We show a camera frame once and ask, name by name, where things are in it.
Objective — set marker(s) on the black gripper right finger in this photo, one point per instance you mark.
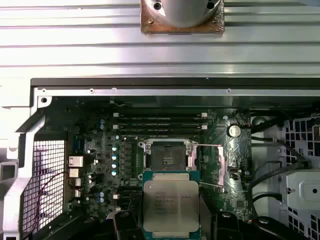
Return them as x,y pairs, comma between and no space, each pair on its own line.
225,227

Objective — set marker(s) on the brown square base plate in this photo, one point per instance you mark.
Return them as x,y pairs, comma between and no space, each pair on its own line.
146,25

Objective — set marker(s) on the blue port connector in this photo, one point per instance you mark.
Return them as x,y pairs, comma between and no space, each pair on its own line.
80,144

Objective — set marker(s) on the metal socket cover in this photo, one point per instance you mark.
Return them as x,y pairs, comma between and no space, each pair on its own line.
222,165

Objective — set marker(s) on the black clip RAM slot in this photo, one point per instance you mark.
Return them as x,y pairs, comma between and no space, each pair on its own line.
160,120
160,131

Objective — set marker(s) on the silver port housing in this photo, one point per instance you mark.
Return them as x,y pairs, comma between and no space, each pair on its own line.
78,193
77,182
75,161
74,172

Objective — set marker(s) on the silver CPU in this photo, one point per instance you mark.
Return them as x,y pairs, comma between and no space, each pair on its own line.
171,205

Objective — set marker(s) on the grey metal drive cage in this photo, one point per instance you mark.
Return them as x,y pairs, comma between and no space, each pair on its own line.
300,187

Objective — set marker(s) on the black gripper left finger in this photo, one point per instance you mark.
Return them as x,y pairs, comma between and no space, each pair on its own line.
125,225

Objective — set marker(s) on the silver coin battery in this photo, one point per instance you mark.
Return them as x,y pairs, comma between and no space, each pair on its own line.
233,130

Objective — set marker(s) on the green motherboard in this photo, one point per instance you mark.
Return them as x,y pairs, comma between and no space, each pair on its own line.
215,117

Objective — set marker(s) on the CPU socket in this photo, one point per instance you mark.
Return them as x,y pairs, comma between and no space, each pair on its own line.
166,150

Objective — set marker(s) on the black PC case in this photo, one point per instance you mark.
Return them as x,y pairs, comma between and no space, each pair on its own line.
160,92

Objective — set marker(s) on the white clip RAM slot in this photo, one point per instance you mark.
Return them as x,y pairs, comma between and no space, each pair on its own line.
160,115
160,126

